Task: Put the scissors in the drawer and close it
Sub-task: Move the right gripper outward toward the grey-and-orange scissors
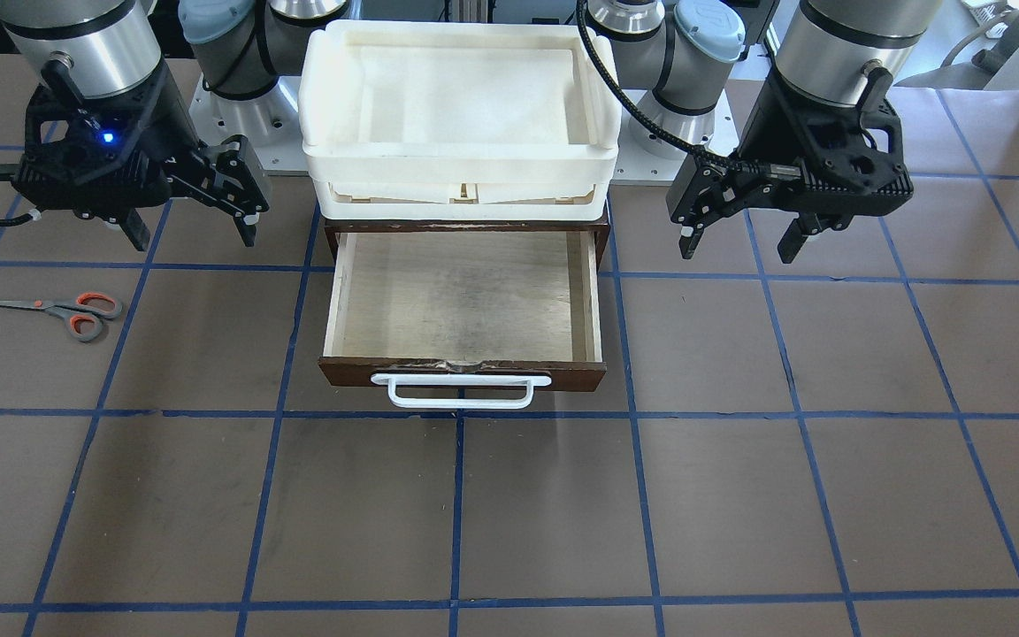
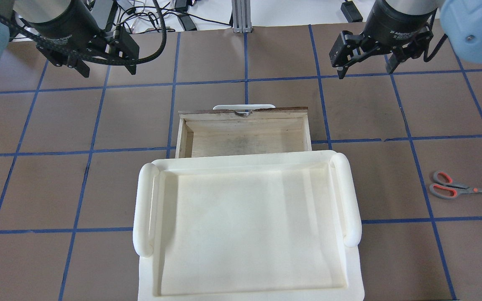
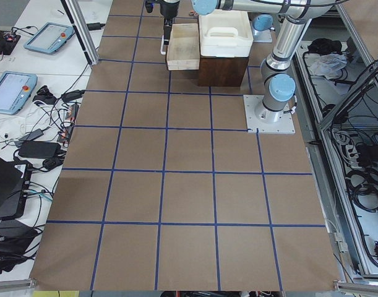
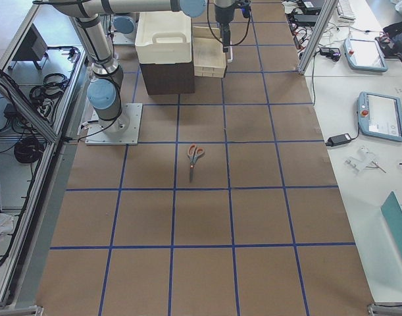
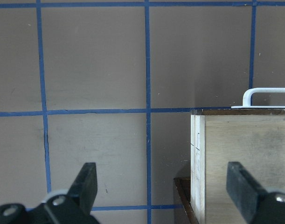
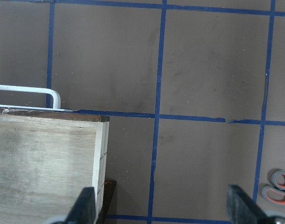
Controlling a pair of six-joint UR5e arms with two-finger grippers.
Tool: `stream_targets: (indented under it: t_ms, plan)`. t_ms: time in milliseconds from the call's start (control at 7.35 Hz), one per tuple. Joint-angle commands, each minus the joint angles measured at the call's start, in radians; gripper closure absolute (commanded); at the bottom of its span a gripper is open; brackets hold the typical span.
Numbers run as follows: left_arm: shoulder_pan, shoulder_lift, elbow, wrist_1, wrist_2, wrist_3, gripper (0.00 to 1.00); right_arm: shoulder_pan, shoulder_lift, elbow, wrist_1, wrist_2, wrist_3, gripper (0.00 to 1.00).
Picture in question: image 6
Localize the wooden drawer with white handle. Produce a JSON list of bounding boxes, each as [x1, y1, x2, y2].
[[0, 85, 110, 224]]

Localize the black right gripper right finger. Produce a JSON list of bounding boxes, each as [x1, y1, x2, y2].
[[227, 185, 267, 224]]

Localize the grey orange handled scissors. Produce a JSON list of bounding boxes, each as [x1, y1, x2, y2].
[[262, 170, 285, 205]]

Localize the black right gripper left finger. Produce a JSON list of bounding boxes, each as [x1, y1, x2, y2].
[[65, 187, 96, 224]]

